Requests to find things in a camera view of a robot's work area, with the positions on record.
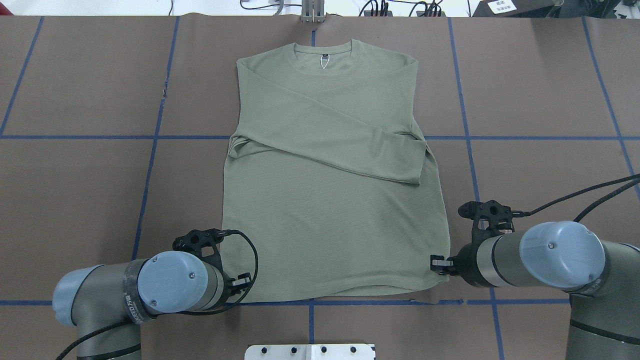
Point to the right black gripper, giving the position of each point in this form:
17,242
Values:
465,263

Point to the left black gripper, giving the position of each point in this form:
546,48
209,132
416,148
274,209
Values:
226,286

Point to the olive green long-sleeve shirt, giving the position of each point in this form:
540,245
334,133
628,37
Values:
330,176

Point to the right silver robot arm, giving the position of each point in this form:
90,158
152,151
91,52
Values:
601,278

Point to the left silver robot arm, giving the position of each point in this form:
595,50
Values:
107,304

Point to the black box with white label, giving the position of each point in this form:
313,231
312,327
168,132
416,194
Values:
513,8

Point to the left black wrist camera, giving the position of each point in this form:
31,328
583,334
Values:
203,244

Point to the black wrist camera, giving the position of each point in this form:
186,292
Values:
203,244
490,219

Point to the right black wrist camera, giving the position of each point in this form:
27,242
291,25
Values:
490,219

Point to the white camera mast with base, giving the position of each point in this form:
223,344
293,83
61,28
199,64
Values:
326,351

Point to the aluminium frame post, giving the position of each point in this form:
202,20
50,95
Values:
313,11

